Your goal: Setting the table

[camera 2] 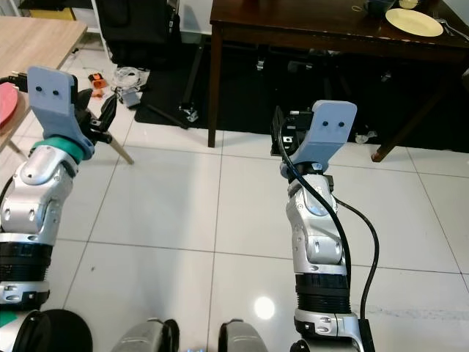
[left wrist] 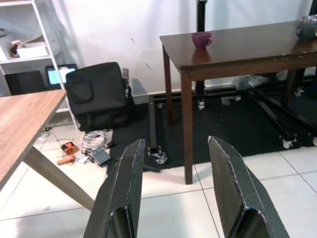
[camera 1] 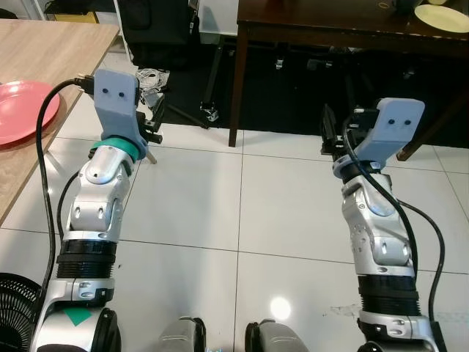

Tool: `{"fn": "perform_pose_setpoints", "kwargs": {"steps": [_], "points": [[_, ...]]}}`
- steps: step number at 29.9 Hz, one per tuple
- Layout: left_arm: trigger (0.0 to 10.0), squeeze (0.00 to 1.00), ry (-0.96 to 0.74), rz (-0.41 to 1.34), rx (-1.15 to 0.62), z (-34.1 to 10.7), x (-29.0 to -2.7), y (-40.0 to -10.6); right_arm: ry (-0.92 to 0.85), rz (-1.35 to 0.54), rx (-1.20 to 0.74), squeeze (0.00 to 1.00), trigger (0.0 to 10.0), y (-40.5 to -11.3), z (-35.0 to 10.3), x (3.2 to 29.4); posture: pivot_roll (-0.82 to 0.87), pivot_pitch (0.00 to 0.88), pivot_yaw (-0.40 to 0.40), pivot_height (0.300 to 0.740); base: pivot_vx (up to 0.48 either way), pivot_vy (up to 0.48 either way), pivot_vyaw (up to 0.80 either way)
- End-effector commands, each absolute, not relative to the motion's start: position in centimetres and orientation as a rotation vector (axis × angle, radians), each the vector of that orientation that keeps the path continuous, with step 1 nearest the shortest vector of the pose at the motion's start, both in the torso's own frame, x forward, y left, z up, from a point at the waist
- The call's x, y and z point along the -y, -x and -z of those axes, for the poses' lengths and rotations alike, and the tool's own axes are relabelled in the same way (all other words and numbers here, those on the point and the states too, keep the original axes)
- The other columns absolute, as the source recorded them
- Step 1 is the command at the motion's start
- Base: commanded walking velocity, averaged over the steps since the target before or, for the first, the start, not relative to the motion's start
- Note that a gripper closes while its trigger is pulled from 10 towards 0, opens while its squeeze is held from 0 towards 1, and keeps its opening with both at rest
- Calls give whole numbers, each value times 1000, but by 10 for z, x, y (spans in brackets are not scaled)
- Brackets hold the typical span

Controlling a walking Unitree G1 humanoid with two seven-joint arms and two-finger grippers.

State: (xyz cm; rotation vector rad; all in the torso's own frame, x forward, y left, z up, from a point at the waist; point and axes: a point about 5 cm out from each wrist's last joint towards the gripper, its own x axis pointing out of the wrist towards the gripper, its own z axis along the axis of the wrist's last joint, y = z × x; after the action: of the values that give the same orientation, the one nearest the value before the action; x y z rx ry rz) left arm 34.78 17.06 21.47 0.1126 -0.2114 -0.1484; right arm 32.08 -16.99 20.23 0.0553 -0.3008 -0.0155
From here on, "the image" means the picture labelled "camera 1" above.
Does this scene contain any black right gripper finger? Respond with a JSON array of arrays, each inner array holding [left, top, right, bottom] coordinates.
[[320, 105, 339, 156]]

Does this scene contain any pink plate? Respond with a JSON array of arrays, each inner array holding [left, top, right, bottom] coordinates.
[[0, 81, 62, 147]]

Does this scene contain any light wooden table leg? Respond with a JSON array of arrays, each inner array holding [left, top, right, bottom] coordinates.
[[142, 145, 159, 165]]

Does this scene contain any black chair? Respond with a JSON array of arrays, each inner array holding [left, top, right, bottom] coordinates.
[[116, 0, 225, 124]]

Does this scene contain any dark wooden table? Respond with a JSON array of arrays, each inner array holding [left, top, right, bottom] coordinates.
[[228, 0, 469, 162]]

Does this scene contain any light wooden table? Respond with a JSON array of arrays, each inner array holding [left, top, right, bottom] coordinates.
[[0, 20, 121, 224]]

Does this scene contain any dark teal cup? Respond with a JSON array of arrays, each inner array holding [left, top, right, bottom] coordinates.
[[391, 0, 423, 12]]

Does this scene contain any pale yellow plate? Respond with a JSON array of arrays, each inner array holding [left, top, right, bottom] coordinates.
[[414, 4, 469, 34]]

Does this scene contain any silver robot left leg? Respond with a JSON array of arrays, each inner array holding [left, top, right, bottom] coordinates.
[[157, 316, 208, 352]]

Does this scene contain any silver robot leg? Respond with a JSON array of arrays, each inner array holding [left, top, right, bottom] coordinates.
[[243, 318, 310, 352], [157, 316, 208, 352]]

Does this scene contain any silver robot right leg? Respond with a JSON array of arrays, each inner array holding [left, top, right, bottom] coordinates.
[[243, 318, 310, 352]]

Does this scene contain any white cable bundle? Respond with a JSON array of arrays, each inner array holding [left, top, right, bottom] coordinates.
[[135, 67, 170, 94]]

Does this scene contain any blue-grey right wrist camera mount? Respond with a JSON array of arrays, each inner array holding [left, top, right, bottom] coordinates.
[[333, 98, 426, 178]]

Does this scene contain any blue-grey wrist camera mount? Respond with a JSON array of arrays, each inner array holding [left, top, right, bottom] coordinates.
[[333, 98, 426, 178], [93, 68, 149, 159]]

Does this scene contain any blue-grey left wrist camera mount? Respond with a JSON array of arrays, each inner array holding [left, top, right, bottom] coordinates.
[[93, 68, 149, 159]]

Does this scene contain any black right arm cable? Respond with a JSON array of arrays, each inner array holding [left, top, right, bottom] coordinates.
[[342, 123, 446, 325]]

